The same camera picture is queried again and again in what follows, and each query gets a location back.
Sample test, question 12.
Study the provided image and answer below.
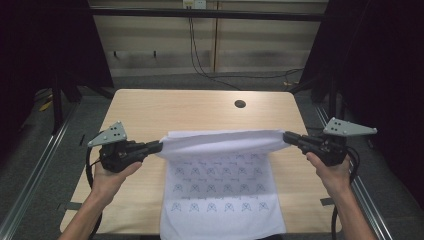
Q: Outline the white wall power outlet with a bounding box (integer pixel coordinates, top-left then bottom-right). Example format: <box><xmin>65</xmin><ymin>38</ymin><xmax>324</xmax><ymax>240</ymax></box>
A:
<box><xmin>182</xmin><ymin>0</ymin><xmax>208</xmax><ymax>10</ymax></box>

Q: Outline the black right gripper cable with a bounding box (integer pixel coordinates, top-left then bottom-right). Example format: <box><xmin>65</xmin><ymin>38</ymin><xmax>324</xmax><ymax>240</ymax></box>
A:
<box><xmin>330</xmin><ymin>145</ymin><xmax>362</xmax><ymax>240</ymax></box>

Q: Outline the person's left hand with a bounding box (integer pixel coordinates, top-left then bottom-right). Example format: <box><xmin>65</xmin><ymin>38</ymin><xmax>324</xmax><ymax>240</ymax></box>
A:
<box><xmin>90</xmin><ymin>160</ymin><xmax>144</xmax><ymax>209</ymax></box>

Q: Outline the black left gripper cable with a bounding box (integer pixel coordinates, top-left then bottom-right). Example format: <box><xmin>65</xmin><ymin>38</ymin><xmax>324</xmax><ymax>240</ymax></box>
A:
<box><xmin>85</xmin><ymin>146</ymin><xmax>104</xmax><ymax>240</ymax></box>

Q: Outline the black curtain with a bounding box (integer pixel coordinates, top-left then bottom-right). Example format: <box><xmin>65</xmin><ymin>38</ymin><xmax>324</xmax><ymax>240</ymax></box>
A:
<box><xmin>298</xmin><ymin>0</ymin><xmax>424</xmax><ymax>209</ymax></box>
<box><xmin>0</xmin><ymin>0</ymin><xmax>115</xmax><ymax>163</ymax></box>

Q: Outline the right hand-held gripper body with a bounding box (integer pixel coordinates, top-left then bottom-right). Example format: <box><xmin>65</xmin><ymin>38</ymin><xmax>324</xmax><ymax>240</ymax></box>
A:
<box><xmin>299</xmin><ymin>116</ymin><xmax>379</xmax><ymax>168</ymax></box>

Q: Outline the yellow floor object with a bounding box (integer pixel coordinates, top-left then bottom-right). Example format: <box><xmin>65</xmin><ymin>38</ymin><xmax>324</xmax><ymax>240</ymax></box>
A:
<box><xmin>38</xmin><ymin>99</ymin><xmax>54</xmax><ymax>113</ymax></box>

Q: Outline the white printed t-shirt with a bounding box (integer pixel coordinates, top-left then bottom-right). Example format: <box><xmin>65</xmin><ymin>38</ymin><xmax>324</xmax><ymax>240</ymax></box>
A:
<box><xmin>155</xmin><ymin>128</ymin><xmax>292</xmax><ymax>240</ymax></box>

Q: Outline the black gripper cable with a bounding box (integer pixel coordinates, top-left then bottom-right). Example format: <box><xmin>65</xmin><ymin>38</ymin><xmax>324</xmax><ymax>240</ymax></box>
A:
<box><xmin>85</xmin><ymin>146</ymin><xmax>104</xmax><ymax>240</ymax></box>
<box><xmin>330</xmin><ymin>145</ymin><xmax>362</xmax><ymax>240</ymax></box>

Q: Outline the black hanging wall cable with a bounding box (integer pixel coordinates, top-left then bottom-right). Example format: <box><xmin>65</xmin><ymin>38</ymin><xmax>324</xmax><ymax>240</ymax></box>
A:
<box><xmin>188</xmin><ymin>17</ymin><xmax>305</xmax><ymax>91</ymax></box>

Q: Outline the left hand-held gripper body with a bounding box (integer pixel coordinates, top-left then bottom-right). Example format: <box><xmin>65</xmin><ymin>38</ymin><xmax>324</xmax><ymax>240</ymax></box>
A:
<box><xmin>87</xmin><ymin>120</ymin><xmax>150</xmax><ymax>174</ymax></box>

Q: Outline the aluminium floor rail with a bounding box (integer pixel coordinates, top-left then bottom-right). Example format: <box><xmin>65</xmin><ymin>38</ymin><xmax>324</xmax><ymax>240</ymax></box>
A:
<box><xmin>0</xmin><ymin>102</ymin><xmax>80</xmax><ymax>240</ymax></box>
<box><xmin>314</xmin><ymin>104</ymin><xmax>395</xmax><ymax>240</ymax></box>

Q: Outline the black metal stand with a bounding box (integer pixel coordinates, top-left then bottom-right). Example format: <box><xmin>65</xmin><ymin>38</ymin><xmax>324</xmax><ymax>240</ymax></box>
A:
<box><xmin>50</xmin><ymin>64</ymin><xmax>65</xmax><ymax>136</ymax></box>

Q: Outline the person's right hand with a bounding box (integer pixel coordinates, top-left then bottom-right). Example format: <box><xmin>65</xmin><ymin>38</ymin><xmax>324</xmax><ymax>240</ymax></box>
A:
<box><xmin>305</xmin><ymin>151</ymin><xmax>353</xmax><ymax>198</ymax></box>

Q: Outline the black horizontal frame bar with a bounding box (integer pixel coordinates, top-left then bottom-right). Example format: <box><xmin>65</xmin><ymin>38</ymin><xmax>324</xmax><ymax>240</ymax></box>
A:
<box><xmin>89</xmin><ymin>7</ymin><xmax>326</xmax><ymax>23</ymax></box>

